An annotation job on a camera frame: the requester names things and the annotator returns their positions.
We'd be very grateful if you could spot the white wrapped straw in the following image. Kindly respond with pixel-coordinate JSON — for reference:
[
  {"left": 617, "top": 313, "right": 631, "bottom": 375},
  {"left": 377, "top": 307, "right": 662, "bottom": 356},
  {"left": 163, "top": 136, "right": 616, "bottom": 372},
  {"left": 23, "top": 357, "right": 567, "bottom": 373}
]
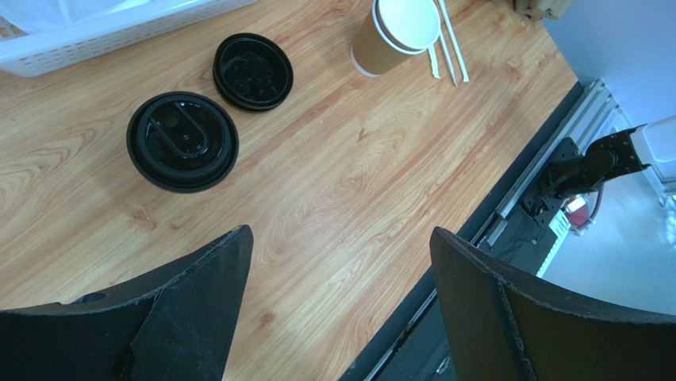
[
  {"left": 427, "top": 45, "right": 440, "bottom": 79},
  {"left": 438, "top": 0, "right": 470, "bottom": 83},
  {"left": 435, "top": 1, "right": 458, "bottom": 87}
]

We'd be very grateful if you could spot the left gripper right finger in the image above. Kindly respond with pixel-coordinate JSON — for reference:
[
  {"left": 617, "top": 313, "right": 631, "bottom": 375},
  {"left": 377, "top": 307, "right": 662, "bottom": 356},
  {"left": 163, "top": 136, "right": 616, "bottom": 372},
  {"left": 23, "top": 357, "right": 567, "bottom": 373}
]
[{"left": 429, "top": 227, "right": 675, "bottom": 380}]

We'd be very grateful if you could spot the black lid on table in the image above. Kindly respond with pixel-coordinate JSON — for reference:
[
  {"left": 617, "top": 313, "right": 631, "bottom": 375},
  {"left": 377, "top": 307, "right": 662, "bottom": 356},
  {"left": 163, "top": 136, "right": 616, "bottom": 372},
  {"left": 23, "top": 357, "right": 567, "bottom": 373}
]
[{"left": 213, "top": 33, "right": 294, "bottom": 113}]

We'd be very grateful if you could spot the white plastic basket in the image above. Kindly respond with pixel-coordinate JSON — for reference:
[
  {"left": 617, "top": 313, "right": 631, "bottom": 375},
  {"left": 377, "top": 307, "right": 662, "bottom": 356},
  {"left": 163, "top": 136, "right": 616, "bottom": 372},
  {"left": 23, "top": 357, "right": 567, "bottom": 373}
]
[{"left": 1, "top": 1, "right": 252, "bottom": 77}]

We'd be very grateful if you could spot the brown cardboard cup carrier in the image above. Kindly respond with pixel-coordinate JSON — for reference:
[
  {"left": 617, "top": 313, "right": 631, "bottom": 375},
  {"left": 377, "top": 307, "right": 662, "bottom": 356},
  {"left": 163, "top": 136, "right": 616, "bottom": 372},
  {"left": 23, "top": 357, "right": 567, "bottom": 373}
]
[{"left": 514, "top": 0, "right": 574, "bottom": 21}]

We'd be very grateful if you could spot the white wrapped straw right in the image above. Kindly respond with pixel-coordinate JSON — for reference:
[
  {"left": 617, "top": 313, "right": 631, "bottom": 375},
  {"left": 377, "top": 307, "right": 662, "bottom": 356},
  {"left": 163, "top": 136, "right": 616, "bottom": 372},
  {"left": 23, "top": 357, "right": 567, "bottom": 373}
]
[{"left": 438, "top": 0, "right": 470, "bottom": 83}]

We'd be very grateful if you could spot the paper coffee cup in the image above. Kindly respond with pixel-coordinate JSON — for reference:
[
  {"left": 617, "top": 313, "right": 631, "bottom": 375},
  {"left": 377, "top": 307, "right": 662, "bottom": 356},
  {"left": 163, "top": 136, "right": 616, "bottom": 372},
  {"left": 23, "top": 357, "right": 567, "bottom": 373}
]
[{"left": 350, "top": 0, "right": 440, "bottom": 78}]

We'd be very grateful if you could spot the black coffee cup lid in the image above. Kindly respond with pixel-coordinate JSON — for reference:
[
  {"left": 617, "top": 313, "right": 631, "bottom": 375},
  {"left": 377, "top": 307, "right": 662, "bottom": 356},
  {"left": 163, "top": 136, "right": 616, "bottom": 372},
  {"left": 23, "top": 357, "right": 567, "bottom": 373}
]
[{"left": 126, "top": 91, "right": 240, "bottom": 194}]

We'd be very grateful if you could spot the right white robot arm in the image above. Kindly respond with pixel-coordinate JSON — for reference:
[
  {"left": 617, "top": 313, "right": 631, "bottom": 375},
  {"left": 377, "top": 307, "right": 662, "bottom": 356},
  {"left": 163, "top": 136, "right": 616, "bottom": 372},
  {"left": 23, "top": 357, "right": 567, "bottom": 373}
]
[{"left": 545, "top": 116, "right": 675, "bottom": 199}]

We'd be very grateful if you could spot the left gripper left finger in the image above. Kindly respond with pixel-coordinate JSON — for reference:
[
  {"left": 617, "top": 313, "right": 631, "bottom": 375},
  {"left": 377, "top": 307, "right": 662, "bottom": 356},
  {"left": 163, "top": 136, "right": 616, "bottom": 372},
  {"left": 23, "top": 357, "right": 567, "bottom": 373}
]
[{"left": 1, "top": 225, "right": 254, "bottom": 380}]

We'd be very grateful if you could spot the white cloth in basket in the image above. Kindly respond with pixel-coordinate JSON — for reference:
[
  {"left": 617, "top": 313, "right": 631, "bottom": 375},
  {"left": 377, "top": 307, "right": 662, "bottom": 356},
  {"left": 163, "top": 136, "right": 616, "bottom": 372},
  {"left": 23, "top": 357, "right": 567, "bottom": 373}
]
[{"left": 1, "top": 0, "right": 148, "bottom": 33}]

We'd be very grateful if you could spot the white wrapped straw middle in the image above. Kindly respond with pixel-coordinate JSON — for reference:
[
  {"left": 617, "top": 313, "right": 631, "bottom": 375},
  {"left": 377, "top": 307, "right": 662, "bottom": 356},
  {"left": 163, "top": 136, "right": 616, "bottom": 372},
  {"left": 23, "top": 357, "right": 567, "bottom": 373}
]
[{"left": 435, "top": 1, "right": 458, "bottom": 87}]

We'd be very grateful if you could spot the white wrapped straw left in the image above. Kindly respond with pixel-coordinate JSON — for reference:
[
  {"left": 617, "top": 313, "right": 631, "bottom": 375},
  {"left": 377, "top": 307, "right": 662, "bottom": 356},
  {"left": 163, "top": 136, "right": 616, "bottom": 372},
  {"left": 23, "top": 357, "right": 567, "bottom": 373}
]
[{"left": 427, "top": 45, "right": 440, "bottom": 79}]

